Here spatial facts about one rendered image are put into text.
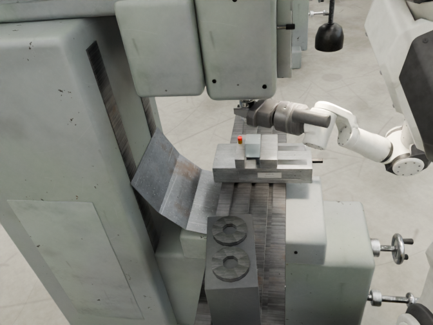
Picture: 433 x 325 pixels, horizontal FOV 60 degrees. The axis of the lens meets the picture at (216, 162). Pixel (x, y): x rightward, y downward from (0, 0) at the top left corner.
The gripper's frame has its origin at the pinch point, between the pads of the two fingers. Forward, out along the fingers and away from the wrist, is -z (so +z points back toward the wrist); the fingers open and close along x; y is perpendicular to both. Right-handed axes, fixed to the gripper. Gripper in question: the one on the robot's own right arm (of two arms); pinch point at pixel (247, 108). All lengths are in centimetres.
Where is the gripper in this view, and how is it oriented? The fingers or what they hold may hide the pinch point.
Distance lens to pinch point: 115.6
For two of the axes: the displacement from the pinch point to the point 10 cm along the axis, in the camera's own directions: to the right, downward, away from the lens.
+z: 8.3, 2.7, -4.9
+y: 1.2, 7.8, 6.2
